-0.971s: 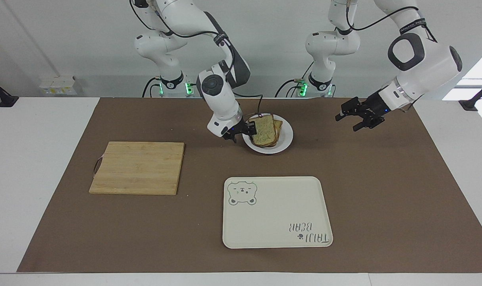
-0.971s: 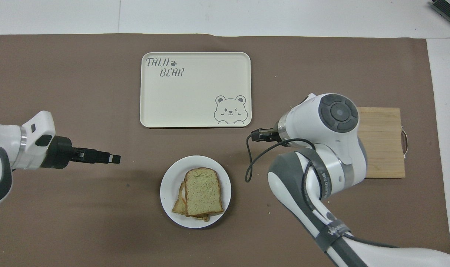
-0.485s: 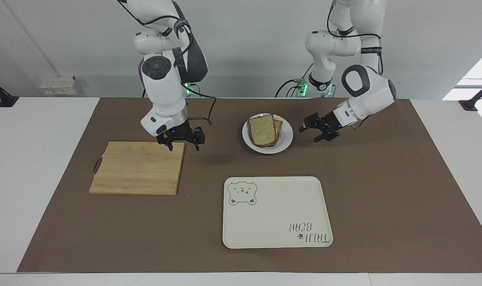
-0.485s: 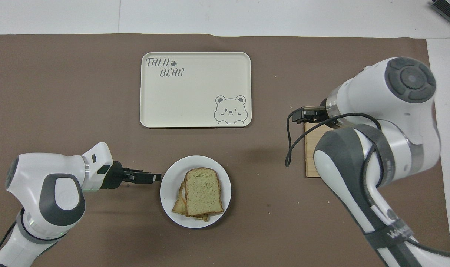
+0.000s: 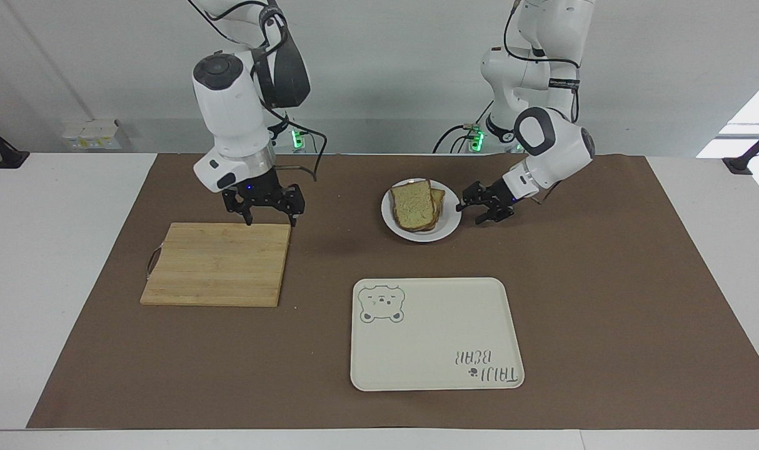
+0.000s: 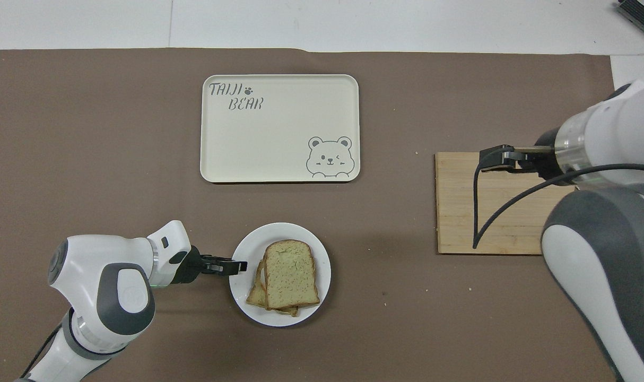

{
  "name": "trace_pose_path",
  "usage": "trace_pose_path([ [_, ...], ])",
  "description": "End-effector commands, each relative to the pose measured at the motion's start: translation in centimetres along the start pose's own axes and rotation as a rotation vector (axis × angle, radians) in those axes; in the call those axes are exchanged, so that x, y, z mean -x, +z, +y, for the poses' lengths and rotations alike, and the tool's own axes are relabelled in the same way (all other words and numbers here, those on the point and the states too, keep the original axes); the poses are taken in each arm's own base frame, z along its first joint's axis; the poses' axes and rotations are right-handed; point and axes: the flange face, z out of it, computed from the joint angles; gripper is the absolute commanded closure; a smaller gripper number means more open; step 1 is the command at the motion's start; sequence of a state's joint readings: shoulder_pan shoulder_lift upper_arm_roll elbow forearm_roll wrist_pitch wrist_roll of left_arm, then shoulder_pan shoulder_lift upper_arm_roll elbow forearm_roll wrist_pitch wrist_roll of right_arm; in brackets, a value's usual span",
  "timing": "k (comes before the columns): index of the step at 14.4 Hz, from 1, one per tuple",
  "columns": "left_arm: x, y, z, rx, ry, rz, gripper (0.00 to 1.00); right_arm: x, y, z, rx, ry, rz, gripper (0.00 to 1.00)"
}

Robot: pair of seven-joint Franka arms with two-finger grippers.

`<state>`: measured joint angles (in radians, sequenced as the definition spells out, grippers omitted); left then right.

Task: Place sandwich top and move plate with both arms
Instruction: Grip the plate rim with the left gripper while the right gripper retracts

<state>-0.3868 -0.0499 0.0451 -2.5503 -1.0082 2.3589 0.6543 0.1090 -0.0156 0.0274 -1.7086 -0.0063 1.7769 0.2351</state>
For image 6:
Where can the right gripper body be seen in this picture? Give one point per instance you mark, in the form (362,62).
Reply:
(546,159)

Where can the white round plate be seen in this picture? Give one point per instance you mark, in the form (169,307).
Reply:
(242,286)

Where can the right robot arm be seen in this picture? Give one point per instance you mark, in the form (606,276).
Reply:
(603,276)

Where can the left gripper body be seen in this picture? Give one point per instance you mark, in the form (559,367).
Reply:
(190,268)

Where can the cream tray with bear print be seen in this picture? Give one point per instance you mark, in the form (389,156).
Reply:
(279,130)

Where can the toast bread slice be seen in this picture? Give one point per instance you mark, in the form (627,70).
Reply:
(290,273)
(255,297)

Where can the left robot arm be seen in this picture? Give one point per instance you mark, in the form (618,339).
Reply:
(91,270)

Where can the wooden cutting board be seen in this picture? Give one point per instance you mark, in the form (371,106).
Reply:
(505,233)

